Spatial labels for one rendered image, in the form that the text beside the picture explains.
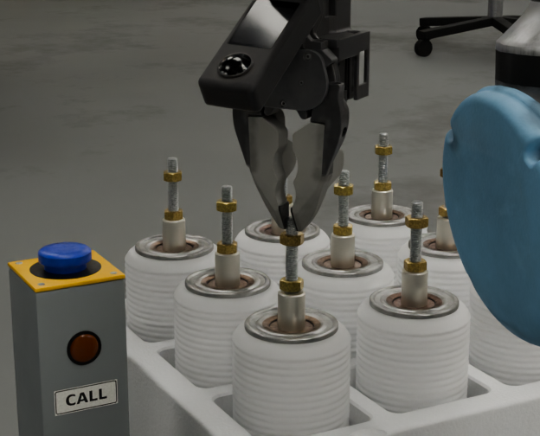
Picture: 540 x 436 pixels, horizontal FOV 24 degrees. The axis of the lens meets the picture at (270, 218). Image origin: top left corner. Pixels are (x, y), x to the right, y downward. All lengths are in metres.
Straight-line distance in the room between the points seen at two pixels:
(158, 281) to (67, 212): 1.11
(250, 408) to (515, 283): 0.49
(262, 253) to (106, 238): 0.91
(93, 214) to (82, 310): 1.32
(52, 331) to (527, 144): 0.51
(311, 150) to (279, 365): 0.17
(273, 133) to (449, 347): 0.24
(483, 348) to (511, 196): 0.60
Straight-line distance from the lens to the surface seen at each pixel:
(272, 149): 0.97
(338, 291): 1.13
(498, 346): 1.12
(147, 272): 1.18
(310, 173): 0.96
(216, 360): 1.09
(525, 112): 0.52
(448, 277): 1.19
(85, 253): 0.95
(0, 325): 1.76
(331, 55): 0.94
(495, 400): 1.07
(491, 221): 0.56
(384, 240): 1.28
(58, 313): 0.94
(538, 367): 1.12
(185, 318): 1.09
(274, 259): 1.23
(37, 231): 2.17
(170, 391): 1.08
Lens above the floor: 0.62
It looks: 16 degrees down
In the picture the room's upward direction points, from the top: straight up
